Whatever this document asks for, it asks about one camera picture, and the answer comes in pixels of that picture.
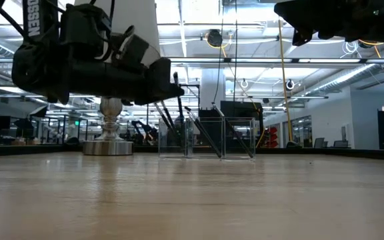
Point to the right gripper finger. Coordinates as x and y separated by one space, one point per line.
312 16

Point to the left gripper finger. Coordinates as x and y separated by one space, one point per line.
160 86

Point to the thin black makeup brush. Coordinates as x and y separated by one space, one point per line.
208 141
232 130
179 110
192 116
162 115
168 113

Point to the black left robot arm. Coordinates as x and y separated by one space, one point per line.
38 66

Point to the black background robot arm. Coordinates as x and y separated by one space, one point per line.
142 128

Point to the red shelf items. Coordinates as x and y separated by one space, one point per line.
273 136

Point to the white shade table lamp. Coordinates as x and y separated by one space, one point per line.
110 133

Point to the clear acrylic organizer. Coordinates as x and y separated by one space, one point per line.
208 153

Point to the black computer case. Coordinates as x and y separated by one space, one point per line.
242 110

